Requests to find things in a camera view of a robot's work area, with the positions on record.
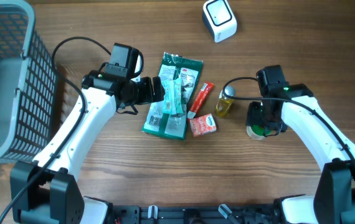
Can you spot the red toothpaste tube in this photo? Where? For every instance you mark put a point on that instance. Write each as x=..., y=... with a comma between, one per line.
x=200, y=99

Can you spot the green 3M gloves packet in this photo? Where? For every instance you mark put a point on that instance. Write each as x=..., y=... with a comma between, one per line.
x=166, y=125

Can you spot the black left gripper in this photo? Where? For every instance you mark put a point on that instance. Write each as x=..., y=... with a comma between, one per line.
x=147, y=96

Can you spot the light green wipes pack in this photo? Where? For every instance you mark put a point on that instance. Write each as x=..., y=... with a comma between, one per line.
x=172, y=96

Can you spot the red tissue pack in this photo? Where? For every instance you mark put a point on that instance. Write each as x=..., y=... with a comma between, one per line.
x=202, y=125

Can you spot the grey plastic shopping basket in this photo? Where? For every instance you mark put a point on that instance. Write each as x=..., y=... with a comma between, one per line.
x=27, y=84

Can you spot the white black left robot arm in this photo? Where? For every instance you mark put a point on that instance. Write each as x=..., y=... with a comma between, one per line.
x=45, y=190

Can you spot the white barcode scanner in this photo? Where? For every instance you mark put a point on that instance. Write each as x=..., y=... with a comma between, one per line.
x=219, y=19

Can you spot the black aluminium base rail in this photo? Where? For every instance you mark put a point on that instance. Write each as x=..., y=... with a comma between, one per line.
x=245, y=214

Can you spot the green lid jar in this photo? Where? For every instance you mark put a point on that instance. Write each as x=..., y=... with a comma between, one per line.
x=257, y=132

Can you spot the yellow Vim liquid bottle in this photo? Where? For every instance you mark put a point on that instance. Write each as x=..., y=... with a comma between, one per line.
x=225, y=101

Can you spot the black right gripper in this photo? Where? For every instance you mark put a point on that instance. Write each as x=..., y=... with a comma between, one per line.
x=255, y=119

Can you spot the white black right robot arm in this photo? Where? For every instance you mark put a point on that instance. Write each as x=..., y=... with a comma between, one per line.
x=283, y=106

